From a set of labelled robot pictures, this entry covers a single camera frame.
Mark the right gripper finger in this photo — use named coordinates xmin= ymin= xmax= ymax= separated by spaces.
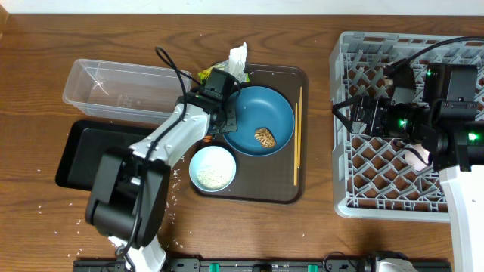
xmin=332 ymin=95 xmax=362 ymax=112
xmin=332 ymin=107 xmax=352 ymax=132

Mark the dark blue bowl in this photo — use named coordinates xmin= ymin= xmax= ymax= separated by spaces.
xmin=224 ymin=86 xmax=295 ymax=156

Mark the brown mushroom food scrap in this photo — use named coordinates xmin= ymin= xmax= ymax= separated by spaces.
xmin=254 ymin=128 xmax=277 ymax=148

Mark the pink cup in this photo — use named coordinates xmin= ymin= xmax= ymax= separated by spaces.
xmin=403 ymin=144 xmax=432 ymax=172

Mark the white tissue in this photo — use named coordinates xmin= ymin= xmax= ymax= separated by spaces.
xmin=227 ymin=42 xmax=248 ymax=83

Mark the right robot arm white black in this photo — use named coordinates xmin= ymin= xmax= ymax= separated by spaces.
xmin=332 ymin=63 xmax=483 ymax=271

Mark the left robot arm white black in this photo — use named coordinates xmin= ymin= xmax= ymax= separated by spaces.
xmin=85 ymin=93 xmax=237 ymax=271

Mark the grey dishwasher rack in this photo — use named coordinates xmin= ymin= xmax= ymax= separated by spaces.
xmin=330 ymin=32 xmax=483 ymax=222

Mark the orange carrot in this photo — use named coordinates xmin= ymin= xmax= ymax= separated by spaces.
xmin=203 ymin=135 xmax=213 ymax=143

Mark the yellow green snack wrapper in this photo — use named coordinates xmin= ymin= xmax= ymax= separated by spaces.
xmin=197 ymin=67 xmax=250 ymax=83

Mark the light blue rice bowl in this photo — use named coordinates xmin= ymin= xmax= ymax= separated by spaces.
xmin=189 ymin=146 xmax=237 ymax=193

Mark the brown serving tray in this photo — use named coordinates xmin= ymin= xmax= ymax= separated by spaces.
xmin=195 ymin=64 xmax=309 ymax=204

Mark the clear plastic bin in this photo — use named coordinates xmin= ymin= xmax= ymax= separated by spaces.
xmin=63 ymin=59 xmax=182 ymax=124

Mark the black tray bin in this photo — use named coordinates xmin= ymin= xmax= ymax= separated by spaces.
xmin=55 ymin=120 xmax=152 ymax=191

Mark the black rail at table edge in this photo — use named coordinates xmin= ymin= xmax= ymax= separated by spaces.
xmin=73 ymin=248 xmax=452 ymax=272

